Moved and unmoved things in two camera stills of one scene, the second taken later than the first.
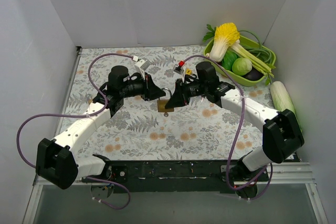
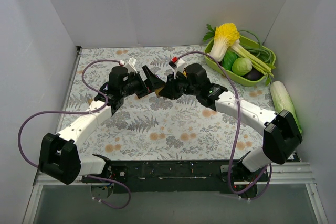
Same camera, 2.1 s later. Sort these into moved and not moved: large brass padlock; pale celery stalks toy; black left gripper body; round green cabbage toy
Moved: large brass padlock
Not moved: round green cabbage toy; pale celery stalks toy; black left gripper body
